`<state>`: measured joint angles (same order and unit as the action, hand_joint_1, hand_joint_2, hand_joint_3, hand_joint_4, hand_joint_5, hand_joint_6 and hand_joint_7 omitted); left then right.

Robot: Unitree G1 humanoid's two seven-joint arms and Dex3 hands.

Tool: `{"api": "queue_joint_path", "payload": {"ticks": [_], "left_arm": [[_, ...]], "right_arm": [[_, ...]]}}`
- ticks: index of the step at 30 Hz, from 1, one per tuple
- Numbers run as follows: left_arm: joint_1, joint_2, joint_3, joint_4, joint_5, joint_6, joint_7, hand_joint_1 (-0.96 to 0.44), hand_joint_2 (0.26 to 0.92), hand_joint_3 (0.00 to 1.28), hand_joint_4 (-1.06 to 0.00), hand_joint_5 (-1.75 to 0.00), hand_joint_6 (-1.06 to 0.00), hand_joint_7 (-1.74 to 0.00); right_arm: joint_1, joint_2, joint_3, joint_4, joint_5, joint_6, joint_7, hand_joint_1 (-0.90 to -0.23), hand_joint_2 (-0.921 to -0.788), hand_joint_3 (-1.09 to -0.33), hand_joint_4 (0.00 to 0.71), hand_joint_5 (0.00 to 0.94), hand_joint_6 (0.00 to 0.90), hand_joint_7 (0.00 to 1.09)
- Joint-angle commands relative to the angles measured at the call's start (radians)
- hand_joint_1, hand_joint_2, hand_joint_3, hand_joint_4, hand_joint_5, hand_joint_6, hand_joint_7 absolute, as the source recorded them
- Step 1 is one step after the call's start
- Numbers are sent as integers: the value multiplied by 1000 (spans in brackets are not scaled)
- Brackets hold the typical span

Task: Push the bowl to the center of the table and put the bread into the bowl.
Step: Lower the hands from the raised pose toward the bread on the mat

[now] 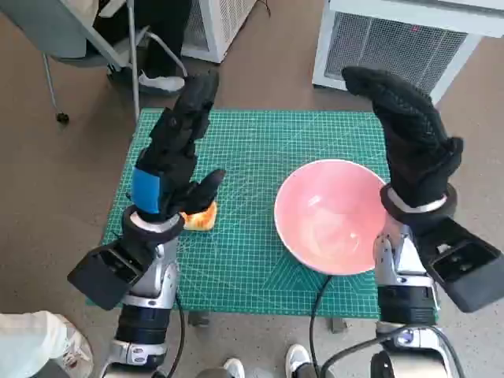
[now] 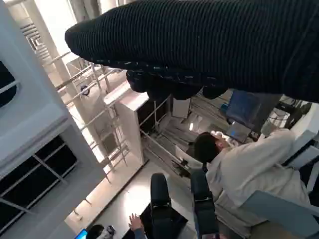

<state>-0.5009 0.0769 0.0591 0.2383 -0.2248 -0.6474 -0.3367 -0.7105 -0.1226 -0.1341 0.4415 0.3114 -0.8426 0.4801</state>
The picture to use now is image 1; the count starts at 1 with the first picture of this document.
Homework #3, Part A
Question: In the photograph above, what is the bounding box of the long braided toy bread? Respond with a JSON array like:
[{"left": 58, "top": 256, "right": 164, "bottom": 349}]
[{"left": 181, "top": 200, "right": 219, "bottom": 232}]

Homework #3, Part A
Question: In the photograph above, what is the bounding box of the grey office chair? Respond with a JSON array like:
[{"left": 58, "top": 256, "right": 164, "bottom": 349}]
[{"left": 0, "top": 0, "right": 189, "bottom": 125}]

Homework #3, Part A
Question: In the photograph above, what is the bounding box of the large white vented cabinet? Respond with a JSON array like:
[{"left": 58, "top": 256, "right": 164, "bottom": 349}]
[{"left": 312, "top": 0, "right": 504, "bottom": 104}]

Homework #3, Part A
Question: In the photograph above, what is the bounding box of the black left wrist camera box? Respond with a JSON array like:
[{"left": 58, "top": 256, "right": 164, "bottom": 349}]
[{"left": 66, "top": 239, "right": 146, "bottom": 312}]

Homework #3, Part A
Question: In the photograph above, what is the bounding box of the pink bowl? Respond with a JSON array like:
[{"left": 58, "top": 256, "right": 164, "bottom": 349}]
[{"left": 274, "top": 159, "right": 391, "bottom": 276}]

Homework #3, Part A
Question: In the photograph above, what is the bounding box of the person's white shoe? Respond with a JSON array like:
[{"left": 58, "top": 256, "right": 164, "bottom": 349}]
[
  {"left": 222, "top": 357, "right": 246, "bottom": 378},
  {"left": 283, "top": 343, "right": 312, "bottom": 378}
]

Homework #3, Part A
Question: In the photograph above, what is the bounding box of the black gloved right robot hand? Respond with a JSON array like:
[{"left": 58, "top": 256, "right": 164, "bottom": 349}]
[{"left": 341, "top": 65, "right": 465, "bottom": 209}]

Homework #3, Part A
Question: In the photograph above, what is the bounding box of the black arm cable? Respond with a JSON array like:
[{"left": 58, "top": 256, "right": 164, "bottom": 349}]
[
  {"left": 431, "top": 326, "right": 465, "bottom": 378},
  {"left": 157, "top": 293, "right": 187, "bottom": 378}
]

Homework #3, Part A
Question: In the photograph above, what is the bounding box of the person in white trousers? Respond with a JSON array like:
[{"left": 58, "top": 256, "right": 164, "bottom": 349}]
[{"left": 0, "top": 309, "right": 95, "bottom": 378}]

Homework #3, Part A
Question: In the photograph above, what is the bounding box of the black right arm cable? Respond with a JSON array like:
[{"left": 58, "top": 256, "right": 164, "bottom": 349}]
[{"left": 431, "top": 326, "right": 465, "bottom": 378}]

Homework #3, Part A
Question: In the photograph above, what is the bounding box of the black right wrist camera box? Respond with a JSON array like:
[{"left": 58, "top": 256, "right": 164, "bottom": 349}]
[{"left": 413, "top": 217, "right": 504, "bottom": 315}]

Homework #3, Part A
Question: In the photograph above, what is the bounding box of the long black robot cable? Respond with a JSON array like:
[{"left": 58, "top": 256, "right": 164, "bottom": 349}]
[{"left": 308, "top": 274, "right": 395, "bottom": 378}]

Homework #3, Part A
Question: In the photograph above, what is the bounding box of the seated person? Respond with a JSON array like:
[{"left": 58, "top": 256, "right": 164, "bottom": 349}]
[{"left": 92, "top": 0, "right": 194, "bottom": 94}]

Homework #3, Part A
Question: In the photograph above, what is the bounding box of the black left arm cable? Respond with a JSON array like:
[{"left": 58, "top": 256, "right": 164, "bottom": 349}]
[{"left": 157, "top": 293, "right": 187, "bottom": 378}]

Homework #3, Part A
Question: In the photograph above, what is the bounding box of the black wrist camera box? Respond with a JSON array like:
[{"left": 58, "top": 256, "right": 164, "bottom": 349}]
[
  {"left": 413, "top": 217, "right": 504, "bottom": 315},
  {"left": 66, "top": 239, "right": 146, "bottom": 312}
]

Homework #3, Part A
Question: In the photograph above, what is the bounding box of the small white vented cabinet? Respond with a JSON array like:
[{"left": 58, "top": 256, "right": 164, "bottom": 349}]
[{"left": 179, "top": 0, "right": 257, "bottom": 64}]

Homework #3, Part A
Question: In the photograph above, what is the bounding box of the green cutting mat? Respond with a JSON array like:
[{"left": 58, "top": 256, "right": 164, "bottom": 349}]
[{"left": 85, "top": 108, "right": 391, "bottom": 321}]

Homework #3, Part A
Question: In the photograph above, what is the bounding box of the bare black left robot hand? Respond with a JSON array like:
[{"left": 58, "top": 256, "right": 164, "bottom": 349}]
[{"left": 126, "top": 69, "right": 228, "bottom": 221}]

